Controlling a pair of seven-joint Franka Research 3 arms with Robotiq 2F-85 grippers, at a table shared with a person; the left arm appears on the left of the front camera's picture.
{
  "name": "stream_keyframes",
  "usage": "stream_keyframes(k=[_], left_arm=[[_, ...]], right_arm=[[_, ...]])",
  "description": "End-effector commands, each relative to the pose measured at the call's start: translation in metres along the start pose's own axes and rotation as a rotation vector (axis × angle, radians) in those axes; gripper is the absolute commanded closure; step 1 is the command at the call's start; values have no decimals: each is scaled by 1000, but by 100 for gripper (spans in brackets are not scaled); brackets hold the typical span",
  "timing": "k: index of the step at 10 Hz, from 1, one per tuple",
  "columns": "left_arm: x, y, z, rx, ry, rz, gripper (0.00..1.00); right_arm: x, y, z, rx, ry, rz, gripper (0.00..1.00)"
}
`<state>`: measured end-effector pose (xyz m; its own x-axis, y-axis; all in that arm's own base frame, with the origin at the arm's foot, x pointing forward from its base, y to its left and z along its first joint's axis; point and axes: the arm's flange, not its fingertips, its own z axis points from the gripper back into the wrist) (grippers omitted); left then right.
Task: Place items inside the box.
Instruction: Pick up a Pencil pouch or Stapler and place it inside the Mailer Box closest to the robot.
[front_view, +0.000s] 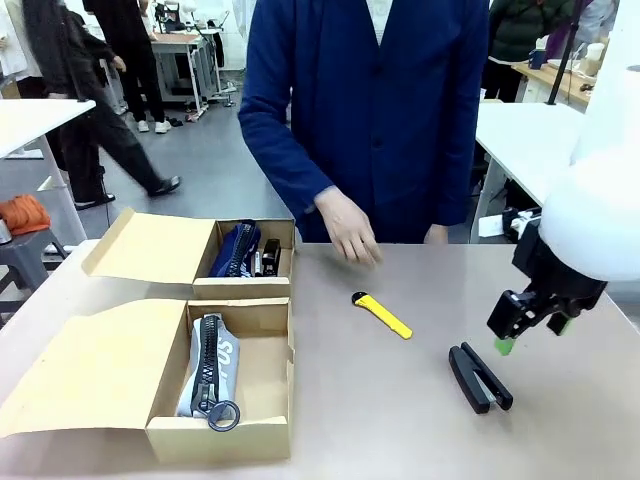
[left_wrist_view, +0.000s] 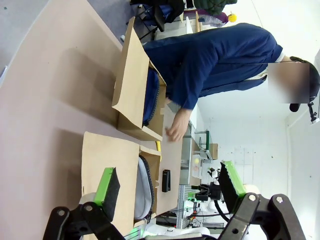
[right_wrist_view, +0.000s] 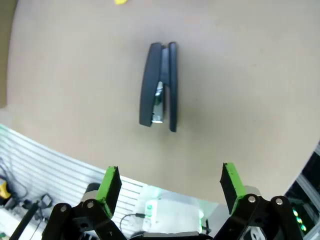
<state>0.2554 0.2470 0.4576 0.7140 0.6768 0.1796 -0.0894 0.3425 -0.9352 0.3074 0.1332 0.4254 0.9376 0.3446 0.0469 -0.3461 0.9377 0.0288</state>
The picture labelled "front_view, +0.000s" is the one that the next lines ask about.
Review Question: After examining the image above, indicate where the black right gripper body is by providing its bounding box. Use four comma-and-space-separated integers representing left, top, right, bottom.
511, 232, 609, 315

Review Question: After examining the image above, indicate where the black stapler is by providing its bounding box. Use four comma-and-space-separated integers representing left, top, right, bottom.
260, 238, 283, 277
448, 342, 515, 415

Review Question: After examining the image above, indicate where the navy blue zipper pencil case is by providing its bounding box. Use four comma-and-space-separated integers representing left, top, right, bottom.
208, 219, 261, 279

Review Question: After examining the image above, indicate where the grey zipper pencil case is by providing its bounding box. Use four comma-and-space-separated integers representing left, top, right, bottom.
175, 313, 242, 432

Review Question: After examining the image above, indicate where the large brown cardboard box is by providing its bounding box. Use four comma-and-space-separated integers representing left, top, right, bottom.
0, 297, 295, 464

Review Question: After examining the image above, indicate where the person's right hand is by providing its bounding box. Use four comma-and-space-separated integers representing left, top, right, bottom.
313, 186, 385, 269

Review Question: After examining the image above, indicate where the yellow utility knife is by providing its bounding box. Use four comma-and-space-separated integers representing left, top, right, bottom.
351, 291, 414, 341

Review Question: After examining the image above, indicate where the white table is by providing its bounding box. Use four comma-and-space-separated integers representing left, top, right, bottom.
469, 101, 587, 232
0, 98, 97, 242

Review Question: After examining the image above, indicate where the wooden table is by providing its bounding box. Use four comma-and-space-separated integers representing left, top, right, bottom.
512, 59, 601, 106

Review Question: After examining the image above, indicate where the black stand pole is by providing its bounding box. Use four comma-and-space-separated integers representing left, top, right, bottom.
547, 0, 587, 106

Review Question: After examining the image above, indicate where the person in blue coat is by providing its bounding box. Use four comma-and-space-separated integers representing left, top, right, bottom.
238, 0, 490, 245

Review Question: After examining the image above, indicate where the person in dark green jacket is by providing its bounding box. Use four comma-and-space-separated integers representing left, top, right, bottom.
483, 0, 576, 104

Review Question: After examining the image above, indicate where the white-framed workbench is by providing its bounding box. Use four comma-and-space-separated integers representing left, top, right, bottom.
149, 28, 227, 122

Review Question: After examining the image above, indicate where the standing person in black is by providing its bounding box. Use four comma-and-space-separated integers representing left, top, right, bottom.
82, 0, 173, 134

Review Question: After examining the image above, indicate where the walking person in dark clothes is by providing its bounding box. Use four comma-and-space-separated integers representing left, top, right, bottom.
22, 0, 182, 211

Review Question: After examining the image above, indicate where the grey stool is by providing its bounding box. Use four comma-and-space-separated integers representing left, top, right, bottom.
0, 227, 70, 302

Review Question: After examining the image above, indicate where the orange cloth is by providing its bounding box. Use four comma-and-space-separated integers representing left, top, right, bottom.
0, 194, 53, 237

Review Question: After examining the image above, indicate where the person in white coat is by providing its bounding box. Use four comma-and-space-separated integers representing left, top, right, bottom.
0, 0, 46, 100

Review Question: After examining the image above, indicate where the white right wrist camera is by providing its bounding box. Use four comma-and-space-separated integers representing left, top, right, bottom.
478, 206, 545, 244

